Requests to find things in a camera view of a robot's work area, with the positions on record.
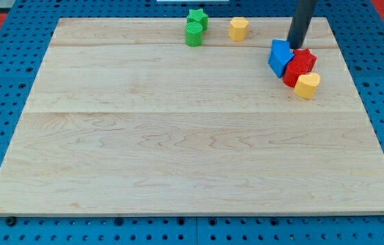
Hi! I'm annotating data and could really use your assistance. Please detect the blue arrow-shaped block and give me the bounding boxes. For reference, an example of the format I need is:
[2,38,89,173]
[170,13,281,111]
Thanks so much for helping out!
[268,39,295,78]

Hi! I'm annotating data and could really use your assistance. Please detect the green star block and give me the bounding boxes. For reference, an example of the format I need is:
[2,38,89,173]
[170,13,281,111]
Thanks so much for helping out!
[187,9,208,31]

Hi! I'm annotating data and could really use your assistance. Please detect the red star block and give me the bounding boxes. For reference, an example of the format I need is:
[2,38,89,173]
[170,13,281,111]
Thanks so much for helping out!
[293,48,317,72]

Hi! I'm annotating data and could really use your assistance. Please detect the light wooden board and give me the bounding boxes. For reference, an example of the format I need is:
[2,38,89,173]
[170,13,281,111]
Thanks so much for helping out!
[0,17,384,217]

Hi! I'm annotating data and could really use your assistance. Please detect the green cylinder block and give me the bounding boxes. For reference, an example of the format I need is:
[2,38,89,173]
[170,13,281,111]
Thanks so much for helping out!
[185,22,203,47]

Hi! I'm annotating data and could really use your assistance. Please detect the yellow hexagon block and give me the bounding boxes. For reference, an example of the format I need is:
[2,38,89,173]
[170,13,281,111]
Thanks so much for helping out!
[229,17,249,42]

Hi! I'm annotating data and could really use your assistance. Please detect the red cylinder block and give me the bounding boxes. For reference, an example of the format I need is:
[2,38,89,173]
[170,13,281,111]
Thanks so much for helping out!
[283,61,309,88]

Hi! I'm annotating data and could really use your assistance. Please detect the yellow heart block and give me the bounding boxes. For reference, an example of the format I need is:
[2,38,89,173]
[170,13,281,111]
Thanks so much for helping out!
[293,72,321,99]

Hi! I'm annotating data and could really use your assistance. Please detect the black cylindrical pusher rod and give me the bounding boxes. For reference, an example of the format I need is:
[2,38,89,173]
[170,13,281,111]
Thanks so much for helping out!
[287,0,317,49]

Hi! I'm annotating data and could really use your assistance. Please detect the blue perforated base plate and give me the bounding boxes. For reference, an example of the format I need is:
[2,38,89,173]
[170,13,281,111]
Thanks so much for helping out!
[0,0,384,244]

